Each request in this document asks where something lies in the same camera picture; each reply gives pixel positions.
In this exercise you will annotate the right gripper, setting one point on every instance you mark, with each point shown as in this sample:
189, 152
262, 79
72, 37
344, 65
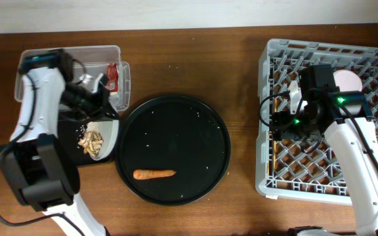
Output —
280, 128

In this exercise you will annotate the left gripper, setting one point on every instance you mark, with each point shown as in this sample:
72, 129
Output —
107, 111

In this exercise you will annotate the red snack wrapper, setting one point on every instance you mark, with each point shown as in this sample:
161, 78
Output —
113, 76

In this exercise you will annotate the grey plate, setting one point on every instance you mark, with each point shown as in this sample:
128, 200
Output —
109, 132

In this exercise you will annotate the food scraps and rice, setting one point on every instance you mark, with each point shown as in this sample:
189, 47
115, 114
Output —
90, 140

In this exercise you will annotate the orange carrot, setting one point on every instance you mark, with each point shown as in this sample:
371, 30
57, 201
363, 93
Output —
143, 174

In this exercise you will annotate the wooden chopstick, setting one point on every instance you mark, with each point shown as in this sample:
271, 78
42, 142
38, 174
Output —
274, 149

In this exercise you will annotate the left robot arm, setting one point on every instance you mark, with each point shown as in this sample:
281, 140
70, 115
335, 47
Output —
34, 162

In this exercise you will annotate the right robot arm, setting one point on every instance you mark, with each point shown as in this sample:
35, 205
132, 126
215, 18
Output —
330, 105

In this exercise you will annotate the grey dishwasher rack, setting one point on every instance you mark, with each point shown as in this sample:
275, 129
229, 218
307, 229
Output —
315, 177

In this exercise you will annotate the clear plastic bin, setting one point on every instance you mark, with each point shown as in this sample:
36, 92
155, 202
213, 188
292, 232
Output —
96, 60

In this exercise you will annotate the black rectangular tray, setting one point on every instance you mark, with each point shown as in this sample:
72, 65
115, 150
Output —
68, 133

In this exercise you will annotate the round black serving tray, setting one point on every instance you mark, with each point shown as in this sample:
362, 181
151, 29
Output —
173, 132

